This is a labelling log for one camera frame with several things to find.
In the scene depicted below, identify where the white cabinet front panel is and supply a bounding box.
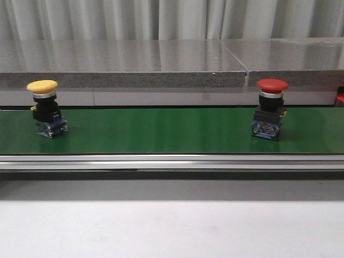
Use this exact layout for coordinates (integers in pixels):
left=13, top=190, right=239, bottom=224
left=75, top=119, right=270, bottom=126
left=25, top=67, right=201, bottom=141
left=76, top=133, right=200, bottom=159
left=1, top=87, right=338, bottom=106

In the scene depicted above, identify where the grey pleated curtain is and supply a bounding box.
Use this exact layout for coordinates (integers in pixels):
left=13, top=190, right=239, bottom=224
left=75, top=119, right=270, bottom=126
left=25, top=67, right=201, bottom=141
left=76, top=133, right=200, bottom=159
left=1, top=1, right=343, bottom=40

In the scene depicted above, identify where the aluminium conveyor side rail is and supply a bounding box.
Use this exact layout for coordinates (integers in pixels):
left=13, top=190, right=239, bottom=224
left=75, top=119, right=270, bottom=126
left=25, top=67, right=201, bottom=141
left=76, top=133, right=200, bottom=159
left=1, top=154, right=343, bottom=172

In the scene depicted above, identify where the grey stone countertop slab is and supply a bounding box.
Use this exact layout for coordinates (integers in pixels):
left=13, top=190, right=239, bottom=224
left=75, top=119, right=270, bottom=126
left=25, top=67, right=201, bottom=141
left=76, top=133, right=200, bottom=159
left=1, top=40, right=246, bottom=90

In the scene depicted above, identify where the green conveyor belt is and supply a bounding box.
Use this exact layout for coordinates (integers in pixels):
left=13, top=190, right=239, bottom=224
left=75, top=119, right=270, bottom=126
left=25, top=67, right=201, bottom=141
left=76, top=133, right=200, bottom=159
left=1, top=107, right=343, bottom=154

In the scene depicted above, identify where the red mushroom push button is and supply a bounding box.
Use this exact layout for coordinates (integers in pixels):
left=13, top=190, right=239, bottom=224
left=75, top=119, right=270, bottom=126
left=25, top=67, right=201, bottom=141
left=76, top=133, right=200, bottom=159
left=252, top=78, right=289, bottom=141

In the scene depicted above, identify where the right grey stone slab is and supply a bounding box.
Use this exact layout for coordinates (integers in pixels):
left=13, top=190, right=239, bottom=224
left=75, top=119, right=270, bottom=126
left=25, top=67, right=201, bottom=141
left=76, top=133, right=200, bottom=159
left=221, top=38, right=343, bottom=91

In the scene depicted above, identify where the red box at right edge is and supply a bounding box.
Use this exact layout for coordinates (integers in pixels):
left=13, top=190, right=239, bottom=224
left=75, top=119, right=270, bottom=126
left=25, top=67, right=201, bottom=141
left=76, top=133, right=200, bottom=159
left=335, top=93, right=344, bottom=108

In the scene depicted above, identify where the yellow mushroom push button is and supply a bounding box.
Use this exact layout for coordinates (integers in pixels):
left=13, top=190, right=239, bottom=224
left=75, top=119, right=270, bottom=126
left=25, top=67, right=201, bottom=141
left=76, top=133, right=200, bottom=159
left=27, top=80, right=68, bottom=139

